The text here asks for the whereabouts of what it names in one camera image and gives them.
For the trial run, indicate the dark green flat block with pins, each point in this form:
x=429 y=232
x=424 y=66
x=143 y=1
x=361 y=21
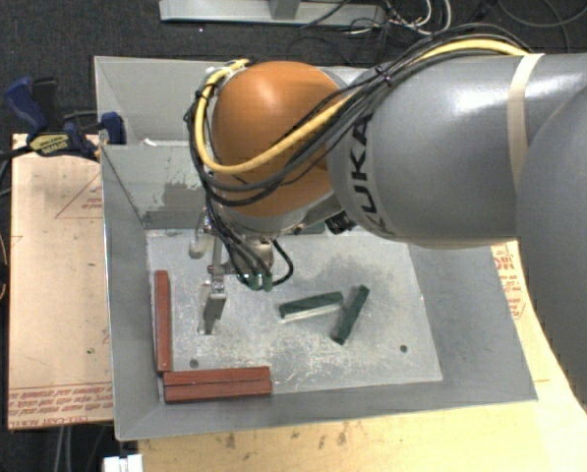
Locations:
x=311 y=304
x=351 y=315

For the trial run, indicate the red-brown flat block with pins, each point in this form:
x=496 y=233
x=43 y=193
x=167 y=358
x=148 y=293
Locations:
x=163 y=320
x=217 y=375
x=218 y=392

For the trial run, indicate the black cylinder on white bracket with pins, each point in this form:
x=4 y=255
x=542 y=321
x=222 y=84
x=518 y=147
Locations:
x=339 y=222

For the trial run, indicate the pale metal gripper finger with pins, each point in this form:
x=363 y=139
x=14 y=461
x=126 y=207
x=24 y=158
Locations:
x=215 y=308
x=202 y=308

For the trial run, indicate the grey metal bin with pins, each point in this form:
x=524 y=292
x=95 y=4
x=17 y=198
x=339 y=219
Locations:
x=283 y=352

